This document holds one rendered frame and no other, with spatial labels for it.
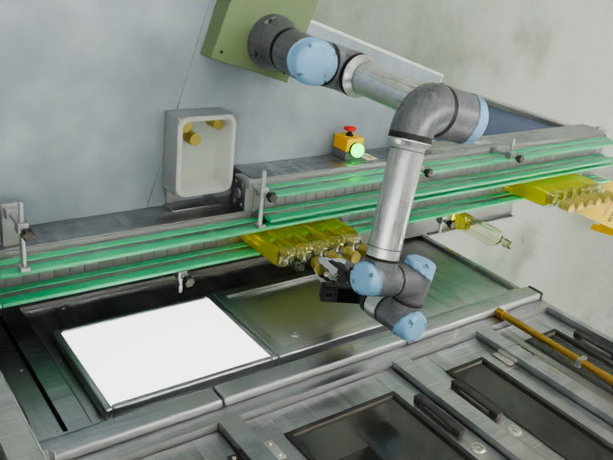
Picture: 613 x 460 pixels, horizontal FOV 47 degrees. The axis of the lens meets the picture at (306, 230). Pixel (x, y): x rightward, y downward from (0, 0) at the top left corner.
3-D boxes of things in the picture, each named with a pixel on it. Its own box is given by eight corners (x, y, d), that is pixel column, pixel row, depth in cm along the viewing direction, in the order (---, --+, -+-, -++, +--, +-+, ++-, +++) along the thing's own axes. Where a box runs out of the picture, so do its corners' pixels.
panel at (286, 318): (52, 340, 171) (106, 422, 147) (52, 329, 170) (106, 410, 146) (341, 270, 223) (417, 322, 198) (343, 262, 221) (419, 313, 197)
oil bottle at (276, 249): (240, 240, 207) (281, 271, 191) (242, 222, 204) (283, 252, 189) (256, 236, 210) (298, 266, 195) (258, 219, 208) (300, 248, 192)
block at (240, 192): (230, 203, 208) (242, 213, 202) (232, 173, 204) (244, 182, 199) (240, 202, 210) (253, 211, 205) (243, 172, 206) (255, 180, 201)
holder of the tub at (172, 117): (161, 204, 202) (174, 214, 196) (164, 109, 191) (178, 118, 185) (214, 196, 211) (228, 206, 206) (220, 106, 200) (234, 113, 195)
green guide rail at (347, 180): (257, 189, 202) (273, 198, 197) (257, 185, 202) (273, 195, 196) (604, 139, 302) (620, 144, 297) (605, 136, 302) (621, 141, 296)
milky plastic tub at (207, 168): (162, 187, 199) (176, 198, 193) (164, 109, 190) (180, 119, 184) (217, 181, 209) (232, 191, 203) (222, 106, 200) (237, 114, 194)
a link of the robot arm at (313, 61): (280, 23, 182) (309, 36, 172) (319, 36, 190) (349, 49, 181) (265, 67, 185) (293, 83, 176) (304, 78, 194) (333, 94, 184)
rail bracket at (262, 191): (242, 218, 203) (265, 235, 194) (246, 162, 197) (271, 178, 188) (251, 216, 205) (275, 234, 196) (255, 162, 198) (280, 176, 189)
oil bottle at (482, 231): (448, 224, 262) (503, 254, 244) (451, 211, 260) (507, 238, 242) (458, 224, 266) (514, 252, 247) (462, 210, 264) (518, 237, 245)
